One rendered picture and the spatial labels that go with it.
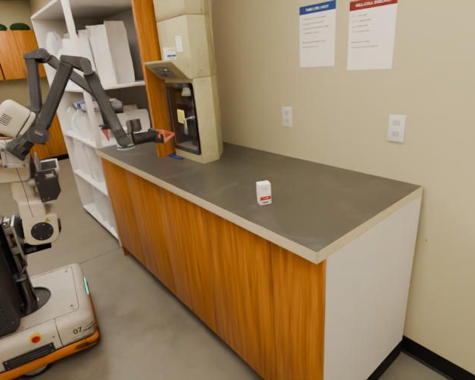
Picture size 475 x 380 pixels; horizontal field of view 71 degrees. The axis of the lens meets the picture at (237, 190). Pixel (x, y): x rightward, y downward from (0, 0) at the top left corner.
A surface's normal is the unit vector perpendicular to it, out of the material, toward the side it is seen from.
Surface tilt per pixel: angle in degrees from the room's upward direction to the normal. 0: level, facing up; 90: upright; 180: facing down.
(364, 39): 90
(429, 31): 90
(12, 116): 90
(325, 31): 90
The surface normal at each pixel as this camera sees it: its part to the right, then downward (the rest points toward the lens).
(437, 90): -0.77, 0.29
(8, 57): 0.64, 0.24
